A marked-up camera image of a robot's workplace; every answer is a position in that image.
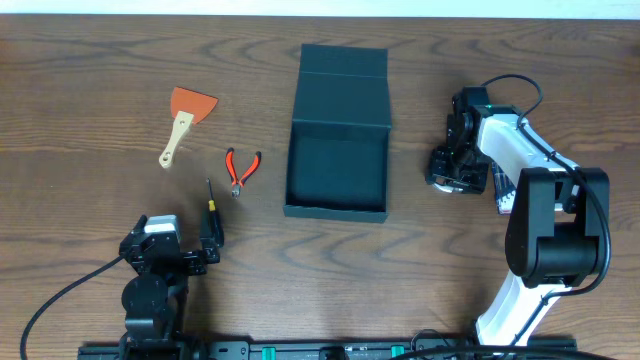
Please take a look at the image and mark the blue precision screwdriver case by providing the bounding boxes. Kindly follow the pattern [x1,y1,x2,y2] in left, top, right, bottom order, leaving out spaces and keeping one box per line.
[491,163,516,215]

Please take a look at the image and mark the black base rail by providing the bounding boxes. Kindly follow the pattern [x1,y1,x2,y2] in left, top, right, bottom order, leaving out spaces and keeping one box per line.
[77,337,579,360]

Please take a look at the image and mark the black yellow screwdriver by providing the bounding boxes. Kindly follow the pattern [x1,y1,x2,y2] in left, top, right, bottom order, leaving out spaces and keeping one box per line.
[206,178,224,247]

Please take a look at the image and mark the dark green open box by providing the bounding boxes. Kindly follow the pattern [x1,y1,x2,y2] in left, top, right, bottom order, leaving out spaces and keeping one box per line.
[283,44,392,223]

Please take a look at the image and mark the orange scraper wooden handle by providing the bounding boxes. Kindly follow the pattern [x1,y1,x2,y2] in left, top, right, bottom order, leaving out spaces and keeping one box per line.
[159,87,218,169]

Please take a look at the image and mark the red handled pliers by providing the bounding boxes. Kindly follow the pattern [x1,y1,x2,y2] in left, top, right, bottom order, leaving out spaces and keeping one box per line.
[224,146,263,200]

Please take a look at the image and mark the small hammer orange label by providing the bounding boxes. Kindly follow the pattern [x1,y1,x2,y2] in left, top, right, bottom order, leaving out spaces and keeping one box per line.
[432,183,463,194]

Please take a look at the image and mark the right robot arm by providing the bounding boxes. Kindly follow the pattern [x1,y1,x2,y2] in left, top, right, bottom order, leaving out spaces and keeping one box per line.
[426,85,612,346]

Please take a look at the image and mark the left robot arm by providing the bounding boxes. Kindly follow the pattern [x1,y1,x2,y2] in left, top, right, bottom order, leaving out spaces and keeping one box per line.
[117,209,224,360]

